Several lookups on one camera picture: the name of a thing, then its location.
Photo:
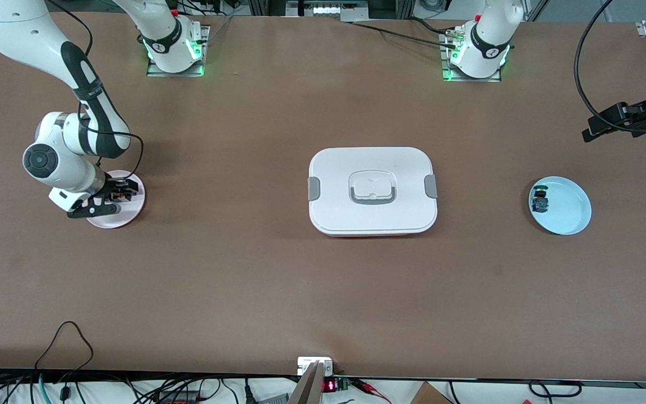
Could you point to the red clip lead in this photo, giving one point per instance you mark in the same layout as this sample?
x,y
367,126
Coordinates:
x,y
370,388

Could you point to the white socket block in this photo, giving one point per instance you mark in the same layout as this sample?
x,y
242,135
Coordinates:
x,y
309,365

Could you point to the brown cardboard box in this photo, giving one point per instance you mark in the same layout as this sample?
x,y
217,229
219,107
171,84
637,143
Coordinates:
x,y
429,394

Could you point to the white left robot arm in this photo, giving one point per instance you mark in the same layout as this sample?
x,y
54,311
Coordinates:
x,y
483,39

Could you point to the aluminium camera post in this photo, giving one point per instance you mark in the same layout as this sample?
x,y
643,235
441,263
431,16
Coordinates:
x,y
307,387

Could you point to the red digit display module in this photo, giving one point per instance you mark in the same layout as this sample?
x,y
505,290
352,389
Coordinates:
x,y
331,385

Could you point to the grey power strip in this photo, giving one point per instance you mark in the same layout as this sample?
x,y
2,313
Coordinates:
x,y
331,8

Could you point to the light blue round plate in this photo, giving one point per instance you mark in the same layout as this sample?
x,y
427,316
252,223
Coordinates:
x,y
570,213

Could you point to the blue switch green button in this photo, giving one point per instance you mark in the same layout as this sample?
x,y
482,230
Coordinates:
x,y
539,201

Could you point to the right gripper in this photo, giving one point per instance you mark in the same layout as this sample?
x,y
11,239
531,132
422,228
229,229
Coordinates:
x,y
111,187

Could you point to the pink round plate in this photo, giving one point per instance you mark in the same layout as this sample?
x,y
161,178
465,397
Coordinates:
x,y
127,216

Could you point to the orange and black switch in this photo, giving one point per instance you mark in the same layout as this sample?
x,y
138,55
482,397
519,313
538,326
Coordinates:
x,y
121,196

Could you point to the black adapter red plugs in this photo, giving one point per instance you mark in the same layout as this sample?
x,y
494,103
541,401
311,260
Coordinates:
x,y
180,397

